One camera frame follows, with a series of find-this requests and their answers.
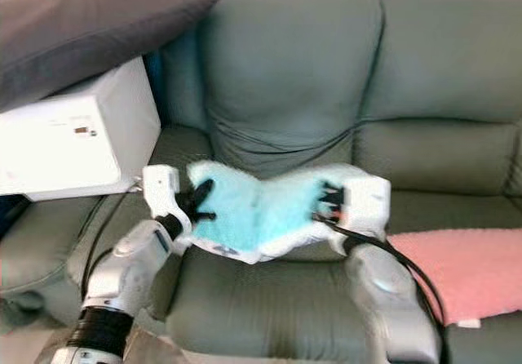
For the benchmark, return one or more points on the teal dotted plush pillow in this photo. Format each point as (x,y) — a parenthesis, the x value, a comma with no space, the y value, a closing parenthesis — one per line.
(273,209)

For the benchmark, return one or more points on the grey pillow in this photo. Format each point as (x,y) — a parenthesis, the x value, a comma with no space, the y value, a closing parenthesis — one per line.
(98,25)

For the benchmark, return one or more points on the pink blanket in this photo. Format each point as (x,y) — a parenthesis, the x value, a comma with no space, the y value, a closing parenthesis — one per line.
(465,270)

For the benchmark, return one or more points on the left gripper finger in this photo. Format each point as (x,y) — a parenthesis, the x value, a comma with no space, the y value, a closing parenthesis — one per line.
(202,192)
(207,215)

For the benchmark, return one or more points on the white box appliance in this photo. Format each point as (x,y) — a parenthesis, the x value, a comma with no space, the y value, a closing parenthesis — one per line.
(65,148)

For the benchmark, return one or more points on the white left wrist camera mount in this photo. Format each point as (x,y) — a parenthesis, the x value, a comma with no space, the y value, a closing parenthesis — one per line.
(159,186)

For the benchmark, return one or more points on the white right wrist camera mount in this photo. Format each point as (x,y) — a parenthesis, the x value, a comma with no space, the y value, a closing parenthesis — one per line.
(367,205)

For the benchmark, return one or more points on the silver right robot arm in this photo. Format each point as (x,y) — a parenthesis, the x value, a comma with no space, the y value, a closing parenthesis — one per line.
(391,299)

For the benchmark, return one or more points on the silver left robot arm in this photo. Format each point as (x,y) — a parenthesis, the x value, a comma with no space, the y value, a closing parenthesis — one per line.
(130,274)

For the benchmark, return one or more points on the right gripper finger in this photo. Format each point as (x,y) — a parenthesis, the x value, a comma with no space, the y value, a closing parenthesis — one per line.
(330,188)
(325,215)

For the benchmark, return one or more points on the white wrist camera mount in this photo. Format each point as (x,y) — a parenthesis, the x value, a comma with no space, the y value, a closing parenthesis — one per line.
(159,186)
(367,205)

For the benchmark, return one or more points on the grey-green leather sofa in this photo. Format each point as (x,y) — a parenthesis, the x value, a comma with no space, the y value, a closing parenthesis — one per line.
(294,62)

